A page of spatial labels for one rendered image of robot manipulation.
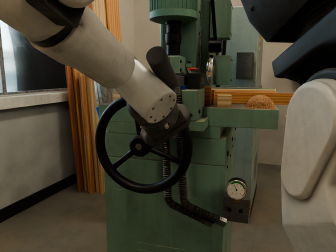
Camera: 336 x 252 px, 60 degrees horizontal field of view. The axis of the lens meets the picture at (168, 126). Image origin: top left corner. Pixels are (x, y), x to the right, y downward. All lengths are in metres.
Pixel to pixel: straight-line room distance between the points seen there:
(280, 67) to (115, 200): 0.84
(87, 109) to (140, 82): 2.02
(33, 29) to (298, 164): 0.32
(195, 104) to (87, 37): 0.55
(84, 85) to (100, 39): 2.11
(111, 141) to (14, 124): 1.35
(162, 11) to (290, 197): 0.81
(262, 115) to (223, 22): 0.49
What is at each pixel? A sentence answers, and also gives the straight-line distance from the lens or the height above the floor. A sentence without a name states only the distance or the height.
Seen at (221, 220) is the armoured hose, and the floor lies 0.57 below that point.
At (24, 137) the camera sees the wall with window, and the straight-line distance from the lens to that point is 2.39.
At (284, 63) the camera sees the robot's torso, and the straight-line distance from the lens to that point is 0.43.
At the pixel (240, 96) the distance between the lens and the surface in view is 1.08.
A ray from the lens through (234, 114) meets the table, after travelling 0.93.
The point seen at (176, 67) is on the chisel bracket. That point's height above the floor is 1.03.
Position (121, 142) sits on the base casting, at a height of 0.77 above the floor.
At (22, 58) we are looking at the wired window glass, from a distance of 2.48.
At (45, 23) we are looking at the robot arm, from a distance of 0.31.
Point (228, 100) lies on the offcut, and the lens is 0.94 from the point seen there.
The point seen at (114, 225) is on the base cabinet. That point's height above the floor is 0.44.
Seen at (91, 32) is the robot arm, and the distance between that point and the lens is 0.34.
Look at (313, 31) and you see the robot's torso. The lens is 0.39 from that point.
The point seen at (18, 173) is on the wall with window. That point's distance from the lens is 2.40.
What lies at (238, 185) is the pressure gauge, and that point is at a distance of 0.92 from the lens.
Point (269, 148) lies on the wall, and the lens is 3.45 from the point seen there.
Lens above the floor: 1.01
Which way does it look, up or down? 10 degrees down
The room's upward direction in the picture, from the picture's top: straight up
